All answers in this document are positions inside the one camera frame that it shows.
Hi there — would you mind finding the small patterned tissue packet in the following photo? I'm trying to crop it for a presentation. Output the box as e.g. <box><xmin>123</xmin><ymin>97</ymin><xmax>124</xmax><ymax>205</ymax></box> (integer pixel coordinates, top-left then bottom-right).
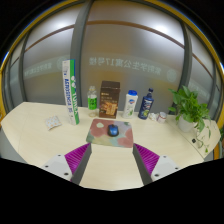
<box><xmin>44</xmin><ymin>115</ymin><xmax>63</xmax><ymax>131</ymax></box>

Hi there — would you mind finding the dark blue pump bottle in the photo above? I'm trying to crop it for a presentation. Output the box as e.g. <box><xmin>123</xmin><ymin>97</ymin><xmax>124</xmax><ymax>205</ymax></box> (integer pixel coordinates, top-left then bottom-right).
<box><xmin>137</xmin><ymin>87</ymin><xmax>155</xmax><ymax>121</ymax></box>

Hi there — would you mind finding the blue computer mouse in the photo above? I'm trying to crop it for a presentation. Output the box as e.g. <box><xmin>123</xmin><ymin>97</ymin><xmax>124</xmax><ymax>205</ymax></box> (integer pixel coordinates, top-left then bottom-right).
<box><xmin>106</xmin><ymin>124</ymin><xmax>120</xmax><ymax>137</ymax></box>

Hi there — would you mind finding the white bottle blue cap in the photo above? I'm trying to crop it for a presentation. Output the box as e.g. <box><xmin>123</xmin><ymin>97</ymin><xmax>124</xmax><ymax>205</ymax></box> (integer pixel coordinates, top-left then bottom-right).
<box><xmin>122</xmin><ymin>89</ymin><xmax>139</xmax><ymax>120</ymax></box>

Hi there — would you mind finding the brown snack box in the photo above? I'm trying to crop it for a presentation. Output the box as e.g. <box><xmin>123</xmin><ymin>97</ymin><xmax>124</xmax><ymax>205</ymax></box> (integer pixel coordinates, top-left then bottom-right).
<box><xmin>98</xmin><ymin>80</ymin><xmax>121</xmax><ymax>120</ymax></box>

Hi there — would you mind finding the green plant white pot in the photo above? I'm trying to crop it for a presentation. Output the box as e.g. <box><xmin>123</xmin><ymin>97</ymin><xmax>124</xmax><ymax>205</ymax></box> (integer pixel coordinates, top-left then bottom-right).
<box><xmin>167</xmin><ymin>85</ymin><xmax>213</xmax><ymax>154</ymax></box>

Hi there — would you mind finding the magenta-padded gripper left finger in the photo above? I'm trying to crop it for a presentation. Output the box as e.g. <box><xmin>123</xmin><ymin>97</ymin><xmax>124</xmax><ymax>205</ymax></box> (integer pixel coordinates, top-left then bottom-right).
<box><xmin>41</xmin><ymin>142</ymin><xmax>93</xmax><ymax>186</ymax></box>

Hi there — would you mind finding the crumpled white tissue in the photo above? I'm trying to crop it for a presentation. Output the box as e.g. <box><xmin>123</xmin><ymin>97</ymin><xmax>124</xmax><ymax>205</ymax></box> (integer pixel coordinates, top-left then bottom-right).
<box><xmin>148</xmin><ymin>112</ymin><xmax>159</xmax><ymax>122</ymax></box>

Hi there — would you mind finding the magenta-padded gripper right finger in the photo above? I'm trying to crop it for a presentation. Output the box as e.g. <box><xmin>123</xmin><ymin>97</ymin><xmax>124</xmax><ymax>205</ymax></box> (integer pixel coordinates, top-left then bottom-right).
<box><xmin>132</xmin><ymin>142</ymin><xmax>182</xmax><ymax>186</ymax></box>

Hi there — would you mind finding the pastel floral mouse pad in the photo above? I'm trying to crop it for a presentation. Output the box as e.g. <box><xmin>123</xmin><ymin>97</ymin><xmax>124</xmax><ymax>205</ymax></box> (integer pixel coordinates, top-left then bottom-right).
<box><xmin>85</xmin><ymin>118</ymin><xmax>135</xmax><ymax>149</ymax></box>

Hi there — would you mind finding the white green shuttlecock tube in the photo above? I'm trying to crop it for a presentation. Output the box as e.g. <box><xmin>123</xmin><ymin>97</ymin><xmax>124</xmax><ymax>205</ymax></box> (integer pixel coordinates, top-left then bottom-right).
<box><xmin>61</xmin><ymin>59</ymin><xmax>81</xmax><ymax>126</ymax></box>

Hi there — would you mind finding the clear bottle green label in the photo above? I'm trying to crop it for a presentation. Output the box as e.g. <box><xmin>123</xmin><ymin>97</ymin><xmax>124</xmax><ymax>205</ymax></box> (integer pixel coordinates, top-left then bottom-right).
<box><xmin>87</xmin><ymin>85</ymin><xmax>99</xmax><ymax>118</ymax></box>

